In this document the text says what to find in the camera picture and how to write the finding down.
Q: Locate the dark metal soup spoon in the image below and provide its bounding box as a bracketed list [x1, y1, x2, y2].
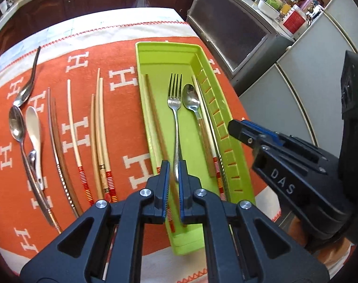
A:
[13, 46, 41, 107]

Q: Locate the white bowl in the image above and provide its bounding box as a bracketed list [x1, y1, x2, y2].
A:
[257, 0, 281, 17]

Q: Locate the green plastic tray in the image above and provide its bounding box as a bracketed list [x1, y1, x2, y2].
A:
[135, 42, 256, 255]

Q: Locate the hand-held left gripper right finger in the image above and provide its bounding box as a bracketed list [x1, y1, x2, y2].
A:
[180, 161, 329, 283]

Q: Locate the red label jar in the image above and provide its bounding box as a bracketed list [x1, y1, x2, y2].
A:
[280, 4, 306, 34]

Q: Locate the white ceramic spoon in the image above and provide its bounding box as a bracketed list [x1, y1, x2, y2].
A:
[25, 106, 45, 191]

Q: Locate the orange patterned blanket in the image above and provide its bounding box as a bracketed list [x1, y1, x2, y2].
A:
[0, 21, 281, 283]

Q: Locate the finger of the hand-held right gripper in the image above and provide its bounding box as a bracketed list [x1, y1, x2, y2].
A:
[242, 119, 333, 162]
[228, 119, 326, 172]

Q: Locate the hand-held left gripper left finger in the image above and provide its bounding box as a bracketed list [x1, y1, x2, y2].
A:
[20, 160, 170, 283]

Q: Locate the brown wooden chopstick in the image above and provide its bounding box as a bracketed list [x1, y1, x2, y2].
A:
[49, 88, 84, 216]

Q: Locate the metal fork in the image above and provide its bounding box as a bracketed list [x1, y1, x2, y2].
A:
[167, 73, 184, 183]

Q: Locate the metal spoon wooden handle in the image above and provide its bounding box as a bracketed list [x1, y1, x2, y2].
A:
[182, 84, 216, 179]

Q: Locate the long metal spoon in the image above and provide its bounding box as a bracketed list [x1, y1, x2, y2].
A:
[8, 106, 63, 233]

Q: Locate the pale checked tablecloth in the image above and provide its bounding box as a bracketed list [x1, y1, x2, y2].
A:
[0, 7, 185, 54]

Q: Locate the person's right hand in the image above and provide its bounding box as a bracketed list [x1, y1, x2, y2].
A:
[311, 234, 354, 272]

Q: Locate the grey refrigerator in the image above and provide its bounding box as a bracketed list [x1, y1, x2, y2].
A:
[238, 0, 358, 160]

